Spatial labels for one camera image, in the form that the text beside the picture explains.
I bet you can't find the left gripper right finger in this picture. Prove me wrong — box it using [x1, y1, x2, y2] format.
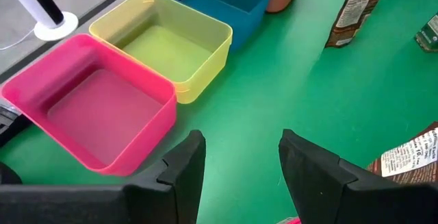
[279, 129, 438, 224]

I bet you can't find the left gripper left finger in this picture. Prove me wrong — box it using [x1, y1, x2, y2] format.
[0, 129, 207, 224]

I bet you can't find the brown taco seasoning packet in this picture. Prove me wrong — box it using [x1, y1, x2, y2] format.
[365, 121, 438, 186]
[324, 0, 394, 49]

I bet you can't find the dark green spice jar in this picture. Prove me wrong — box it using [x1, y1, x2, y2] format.
[414, 11, 438, 53]

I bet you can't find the pink plastic bin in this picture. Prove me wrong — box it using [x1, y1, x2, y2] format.
[0, 34, 178, 177]

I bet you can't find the yellow plastic bin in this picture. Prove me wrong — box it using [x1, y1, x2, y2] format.
[88, 0, 233, 105]

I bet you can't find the blue plastic bin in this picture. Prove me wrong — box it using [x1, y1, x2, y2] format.
[149, 0, 274, 52]

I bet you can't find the white stand with round base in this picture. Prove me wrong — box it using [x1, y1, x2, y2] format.
[0, 0, 79, 42]

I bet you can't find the thin white cable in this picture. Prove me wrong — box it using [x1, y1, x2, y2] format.
[0, 28, 36, 52]

